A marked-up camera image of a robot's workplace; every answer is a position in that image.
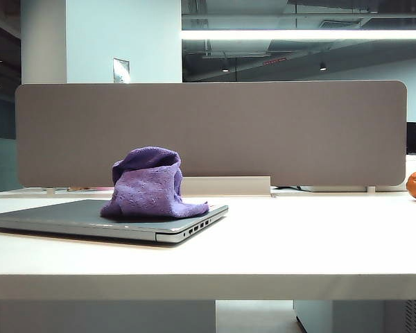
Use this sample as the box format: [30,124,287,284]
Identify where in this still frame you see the white cable port flap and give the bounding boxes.
[182,176,272,196]

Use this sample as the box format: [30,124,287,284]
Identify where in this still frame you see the black monitor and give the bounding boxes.
[406,121,416,155]

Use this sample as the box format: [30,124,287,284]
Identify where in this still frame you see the purple microfibre rag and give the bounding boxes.
[99,146,211,220]

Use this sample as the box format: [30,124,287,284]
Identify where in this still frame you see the grey wall poster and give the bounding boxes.
[112,58,130,84]

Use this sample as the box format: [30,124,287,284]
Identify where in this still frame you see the white under-desk cabinet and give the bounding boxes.
[293,300,334,333]

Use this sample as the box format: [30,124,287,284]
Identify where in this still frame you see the grey-brown fabric desk divider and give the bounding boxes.
[15,80,408,189]

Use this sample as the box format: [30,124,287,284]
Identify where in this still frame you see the silver Dell laptop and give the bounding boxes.
[0,198,229,246]

